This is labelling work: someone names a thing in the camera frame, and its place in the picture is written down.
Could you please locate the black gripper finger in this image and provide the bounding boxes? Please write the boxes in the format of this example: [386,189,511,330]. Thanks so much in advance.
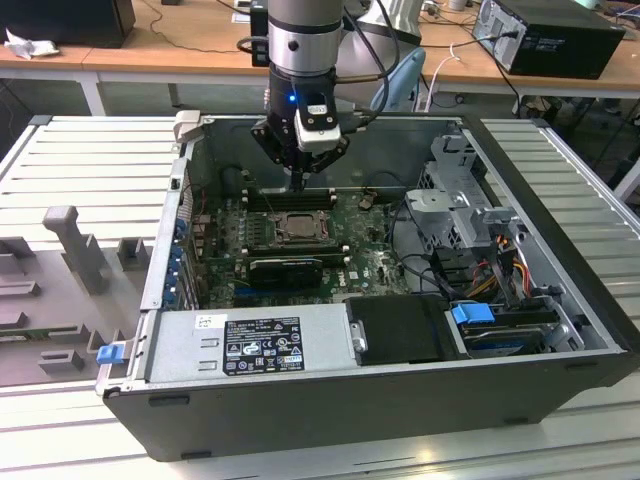
[301,135,351,175]
[250,118,305,193]

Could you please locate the metal socket cover frame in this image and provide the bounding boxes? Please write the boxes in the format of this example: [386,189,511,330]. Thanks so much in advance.
[272,210,335,247]

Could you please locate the square silver CPU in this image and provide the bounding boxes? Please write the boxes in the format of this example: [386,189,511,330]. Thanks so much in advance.
[285,215,322,240]

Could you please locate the black RAM slot bank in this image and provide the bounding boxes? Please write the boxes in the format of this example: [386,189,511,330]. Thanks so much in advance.
[245,185,337,212]
[243,242,352,267]

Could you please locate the CPU socket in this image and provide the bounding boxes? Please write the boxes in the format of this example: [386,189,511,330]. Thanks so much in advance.
[269,208,337,248]

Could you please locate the small black computer box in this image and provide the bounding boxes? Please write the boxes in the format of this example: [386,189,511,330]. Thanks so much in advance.
[249,5,272,69]

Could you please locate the black cylindrical board component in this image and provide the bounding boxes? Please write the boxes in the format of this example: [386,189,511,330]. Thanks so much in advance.
[221,167,244,195]

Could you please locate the silver metal drive cage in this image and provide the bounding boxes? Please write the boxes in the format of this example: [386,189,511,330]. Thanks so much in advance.
[403,132,526,251]

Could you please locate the green motherboard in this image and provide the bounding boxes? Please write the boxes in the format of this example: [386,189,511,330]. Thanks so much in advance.
[192,192,426,309]

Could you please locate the black graphics card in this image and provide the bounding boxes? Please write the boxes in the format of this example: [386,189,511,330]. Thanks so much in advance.
[248,257,324,289]

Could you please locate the black plastic shroud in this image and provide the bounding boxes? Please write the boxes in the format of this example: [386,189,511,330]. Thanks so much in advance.
[344,293,471,366]

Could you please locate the silver metal shroud latch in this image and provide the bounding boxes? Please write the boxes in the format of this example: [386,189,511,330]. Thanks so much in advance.
[349,322,369,354]

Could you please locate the hard disk with blue carrier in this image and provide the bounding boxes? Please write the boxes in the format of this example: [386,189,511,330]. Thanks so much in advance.
[449,302,557,359]

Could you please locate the large black box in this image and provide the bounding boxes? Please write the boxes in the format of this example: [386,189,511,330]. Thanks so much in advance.
[0,0,136,50]

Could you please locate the silver power supply unit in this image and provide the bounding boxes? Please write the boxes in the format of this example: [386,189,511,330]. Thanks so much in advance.
[144,303,359,384]

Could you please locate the crumpled white paper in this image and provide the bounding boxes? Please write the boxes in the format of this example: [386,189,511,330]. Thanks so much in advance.
[3,27,61,60]

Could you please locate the black desktop PC tower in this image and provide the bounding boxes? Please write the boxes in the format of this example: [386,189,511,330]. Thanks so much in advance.
[472,0,627,80]

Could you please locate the grey parts rack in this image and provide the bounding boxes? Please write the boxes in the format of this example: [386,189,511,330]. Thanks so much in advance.
[0,204,156,386]

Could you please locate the black open PC case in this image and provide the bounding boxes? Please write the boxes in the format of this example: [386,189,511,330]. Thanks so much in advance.
[94,110,640,464]

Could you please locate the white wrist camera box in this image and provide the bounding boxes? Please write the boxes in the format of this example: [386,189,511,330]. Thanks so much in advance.
[293,101,343,153]

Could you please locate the grey plastic case handle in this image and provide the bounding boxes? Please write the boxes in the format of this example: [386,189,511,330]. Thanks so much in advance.
[172,110,203,145]

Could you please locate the white cable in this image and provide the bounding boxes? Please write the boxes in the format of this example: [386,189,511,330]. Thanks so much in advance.
[428,42,465,97]

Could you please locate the yellow and red power wires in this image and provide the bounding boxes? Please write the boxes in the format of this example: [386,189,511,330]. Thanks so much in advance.
[469,234,532,301]

